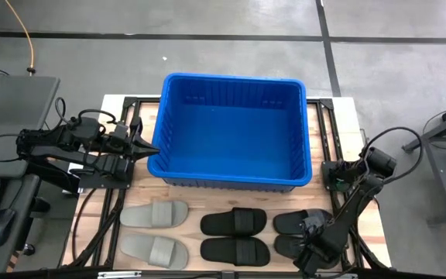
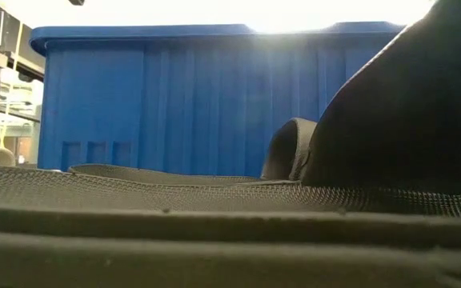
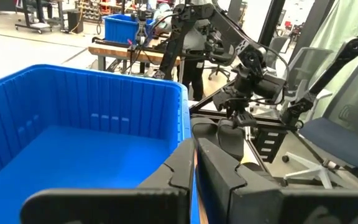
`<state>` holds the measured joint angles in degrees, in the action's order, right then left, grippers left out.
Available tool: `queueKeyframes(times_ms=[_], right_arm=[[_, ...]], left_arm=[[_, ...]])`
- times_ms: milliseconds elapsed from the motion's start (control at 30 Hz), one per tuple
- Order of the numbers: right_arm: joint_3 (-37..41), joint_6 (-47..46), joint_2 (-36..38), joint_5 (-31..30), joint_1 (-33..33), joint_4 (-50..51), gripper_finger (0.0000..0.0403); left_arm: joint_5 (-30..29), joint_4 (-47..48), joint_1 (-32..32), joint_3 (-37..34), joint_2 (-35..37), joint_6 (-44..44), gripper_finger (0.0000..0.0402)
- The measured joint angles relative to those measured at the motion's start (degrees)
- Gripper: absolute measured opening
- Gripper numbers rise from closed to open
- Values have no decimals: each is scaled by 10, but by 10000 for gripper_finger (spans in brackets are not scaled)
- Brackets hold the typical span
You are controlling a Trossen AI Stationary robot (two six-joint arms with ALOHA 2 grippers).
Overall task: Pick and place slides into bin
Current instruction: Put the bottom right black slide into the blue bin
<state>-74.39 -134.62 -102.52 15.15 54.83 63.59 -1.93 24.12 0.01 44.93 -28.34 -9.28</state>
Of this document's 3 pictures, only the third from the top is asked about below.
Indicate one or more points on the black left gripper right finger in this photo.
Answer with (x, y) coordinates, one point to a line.
(259, 205)

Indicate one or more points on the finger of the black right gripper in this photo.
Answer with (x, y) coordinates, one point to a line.
(231, 113)
(246, 119)

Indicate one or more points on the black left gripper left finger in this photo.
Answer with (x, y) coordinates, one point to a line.
(104, 208)

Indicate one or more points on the black rubber slide sandal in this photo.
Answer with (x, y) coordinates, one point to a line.
(202, 130)
(230, 140)

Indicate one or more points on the background black robot arm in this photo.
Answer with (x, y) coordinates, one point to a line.
(141, 34)

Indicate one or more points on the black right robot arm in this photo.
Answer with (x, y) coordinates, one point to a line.
(222, 25)

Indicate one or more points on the large blue plastic bin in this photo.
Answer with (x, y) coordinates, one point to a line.
(73, 149)

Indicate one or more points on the small blue plastic bin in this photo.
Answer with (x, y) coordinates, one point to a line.
(120, 29)

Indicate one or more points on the black office chair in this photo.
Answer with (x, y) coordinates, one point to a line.
(219, 57)

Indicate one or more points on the grey background chair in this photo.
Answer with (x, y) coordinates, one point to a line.
(278, 43)

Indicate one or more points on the black slanted pillar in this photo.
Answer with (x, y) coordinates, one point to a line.
(270, 21)

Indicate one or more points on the person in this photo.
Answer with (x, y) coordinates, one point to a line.
(194, 40)

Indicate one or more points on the dark grey slanted pillar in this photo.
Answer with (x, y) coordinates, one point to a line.
(312, 21)

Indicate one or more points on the office chair with blue seat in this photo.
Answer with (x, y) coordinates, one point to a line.
(337, 140)

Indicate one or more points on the light green curtain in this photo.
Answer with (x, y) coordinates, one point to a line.
(353, 18)

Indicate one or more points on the wooden background workbench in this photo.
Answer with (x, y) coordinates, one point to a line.
(113, 53)

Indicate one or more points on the parts drawer shelf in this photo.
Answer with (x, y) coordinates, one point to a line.
(89, 11)

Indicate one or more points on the black cabinet box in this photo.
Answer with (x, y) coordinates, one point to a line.
(75, 21)

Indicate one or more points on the black metal rig frame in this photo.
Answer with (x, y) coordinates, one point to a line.
(331, 69)

